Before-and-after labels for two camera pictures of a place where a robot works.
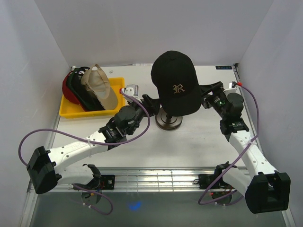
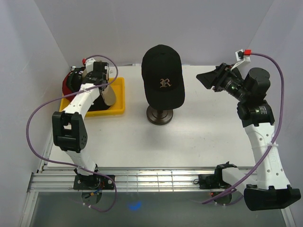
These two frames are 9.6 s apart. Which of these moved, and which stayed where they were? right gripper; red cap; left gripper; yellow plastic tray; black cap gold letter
Moved: black cap gold letter; left gripper; right gripper
Stayed: red cap; yellow plastic tray
